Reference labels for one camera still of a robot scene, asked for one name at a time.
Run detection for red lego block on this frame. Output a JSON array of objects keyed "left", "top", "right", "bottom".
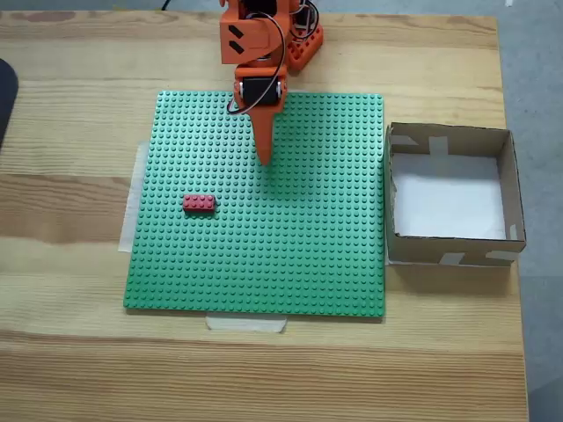
[{"left": 182, "top": 193, "right": 218, "bottom": 215}]

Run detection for white paper sheet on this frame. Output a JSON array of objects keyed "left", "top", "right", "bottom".
[{"left": 391, "top": 151, "right": 507, "bottom": 241}]

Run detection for green lego baseplate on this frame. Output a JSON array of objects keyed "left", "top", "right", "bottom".
[{"left": 122, "top": 90, "right": 387, "bottom": 320}]

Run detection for masking tape strip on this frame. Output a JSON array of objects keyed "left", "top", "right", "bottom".
[
  {"left": 205, "top": 315, "right": 289, "bottom": 334},
  {"left": 117, "top": 141, "right": 150, "bottom": 254}
]

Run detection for black gripper motor cable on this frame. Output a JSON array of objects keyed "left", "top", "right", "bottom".
[{"left": 227, "top": 11, "right": 285, "bottom": 116}]

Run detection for open cardboard box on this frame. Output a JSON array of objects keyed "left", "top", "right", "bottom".
[{"left": 384, "top": 121, "right": 528, "bottom": 268}]

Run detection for black rounded device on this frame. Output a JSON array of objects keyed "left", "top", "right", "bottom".
[{"left": 0, "top": 58, "right": 19, "bottom": 153}]

